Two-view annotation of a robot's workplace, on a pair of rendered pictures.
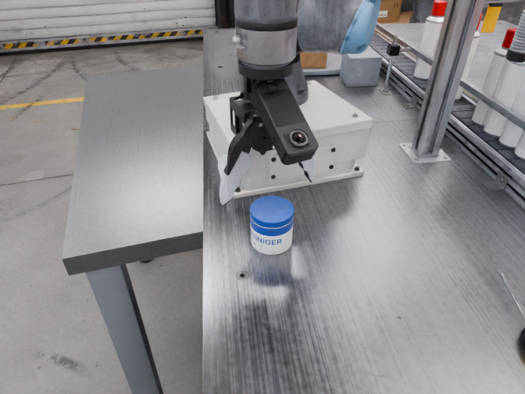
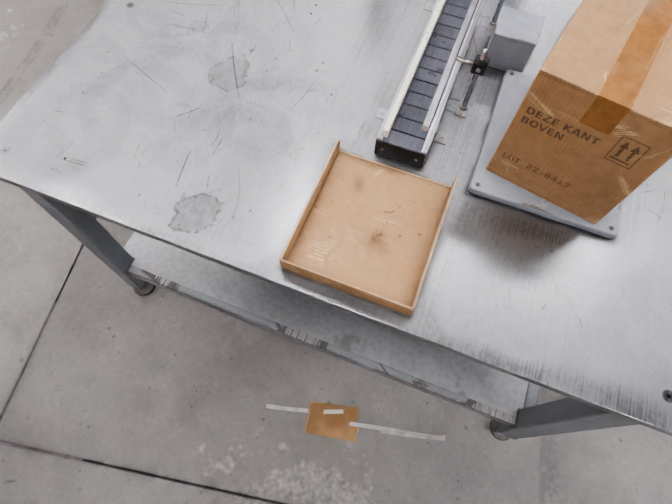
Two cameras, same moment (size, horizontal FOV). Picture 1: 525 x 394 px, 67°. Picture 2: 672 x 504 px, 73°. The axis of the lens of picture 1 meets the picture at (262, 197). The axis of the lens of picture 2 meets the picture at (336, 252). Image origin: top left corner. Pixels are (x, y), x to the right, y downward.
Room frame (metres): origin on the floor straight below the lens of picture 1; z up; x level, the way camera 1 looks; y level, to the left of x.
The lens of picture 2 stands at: (2.26, -0.26, 1.64)
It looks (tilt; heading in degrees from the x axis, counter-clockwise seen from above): 65 degrees down; 206
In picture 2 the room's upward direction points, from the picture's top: 3 degrees clockwise
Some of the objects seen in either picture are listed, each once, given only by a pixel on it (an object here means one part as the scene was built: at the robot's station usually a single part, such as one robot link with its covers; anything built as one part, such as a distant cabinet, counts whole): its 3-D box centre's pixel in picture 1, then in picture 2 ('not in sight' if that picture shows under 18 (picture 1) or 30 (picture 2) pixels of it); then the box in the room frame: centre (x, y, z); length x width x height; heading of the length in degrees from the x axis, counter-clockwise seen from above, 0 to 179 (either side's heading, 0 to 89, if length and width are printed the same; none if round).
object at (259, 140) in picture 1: (263, 103); not in sight; (0.51, 0.00, 1.07); 0.09 x 0.08 x 0.12; 23
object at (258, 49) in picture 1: (264, 44); not in sight; (0.50, 0.00, 1.15); 0.08 x 0.08 x 0.05
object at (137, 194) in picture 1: (252, 119); not in sight; (1.01, 0.03, 0.81); 0.90 x 0.90 x 0.04; 17
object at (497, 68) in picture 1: (498, 79); not in sight; (0.84, -0.51, 0.98); 0.05 x 0.05 x 0.20
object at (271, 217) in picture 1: (271, 225); not in sight; (0.49, -0.01, 0.87); 0.07 x 0.07 x 0.07
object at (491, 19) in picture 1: (491, 17); not in sight; (0.90, -0.49, 1.09); 0.03 x 0.01 x 0.06; 97
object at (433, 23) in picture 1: (430, 41); not in sight; (1.15, -0.47, 0.98); 0.05 x 0.05 x 0.20
